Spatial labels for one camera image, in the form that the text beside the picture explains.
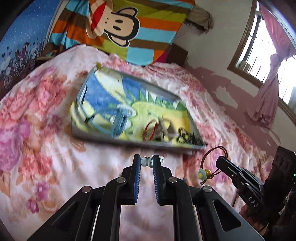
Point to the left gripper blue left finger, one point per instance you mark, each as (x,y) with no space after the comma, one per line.
(94,213)

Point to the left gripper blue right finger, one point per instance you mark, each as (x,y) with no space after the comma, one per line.
(199,213)

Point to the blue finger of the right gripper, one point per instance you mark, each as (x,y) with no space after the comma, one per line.
(249,187)

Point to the silver metal hair clip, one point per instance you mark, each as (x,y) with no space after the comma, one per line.
(148,161)

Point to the beige claw hair clip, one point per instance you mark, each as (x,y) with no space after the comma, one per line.
(165,131)

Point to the person's right hand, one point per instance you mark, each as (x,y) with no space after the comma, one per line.
(245,212)

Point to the pink window curtain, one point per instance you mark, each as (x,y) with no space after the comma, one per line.
(263,108)

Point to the floral pink bedspread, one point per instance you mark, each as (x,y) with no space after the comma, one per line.
(42,166)

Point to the grey cardboard tray box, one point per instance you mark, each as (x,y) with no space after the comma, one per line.
(136,115)

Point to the colourful dinosaur drawing paper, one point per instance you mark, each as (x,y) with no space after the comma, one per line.
(129,108)

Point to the dark wooden headboard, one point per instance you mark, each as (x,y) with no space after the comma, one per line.
(177,55)

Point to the blue bicycle print curtain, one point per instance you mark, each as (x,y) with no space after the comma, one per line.
(25,28)

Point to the striped monkey blanket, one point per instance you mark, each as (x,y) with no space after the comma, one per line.
(139,32)

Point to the window with wooden frame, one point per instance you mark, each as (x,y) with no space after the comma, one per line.
(252,60)

